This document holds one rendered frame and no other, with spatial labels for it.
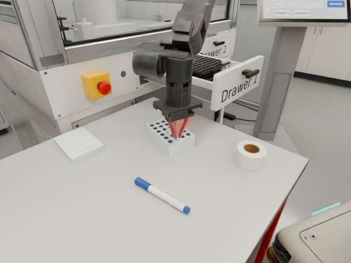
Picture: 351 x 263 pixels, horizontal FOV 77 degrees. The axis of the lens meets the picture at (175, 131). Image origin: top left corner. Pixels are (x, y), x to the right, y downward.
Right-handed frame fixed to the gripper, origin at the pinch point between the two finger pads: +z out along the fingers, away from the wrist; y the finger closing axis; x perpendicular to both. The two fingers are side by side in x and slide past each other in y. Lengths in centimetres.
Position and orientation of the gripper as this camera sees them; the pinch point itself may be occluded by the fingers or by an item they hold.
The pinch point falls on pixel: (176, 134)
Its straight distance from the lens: 56.5
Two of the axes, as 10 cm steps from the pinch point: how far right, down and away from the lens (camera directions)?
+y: -8.4, 2.7, -4.7
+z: -0.3, 8.4, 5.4
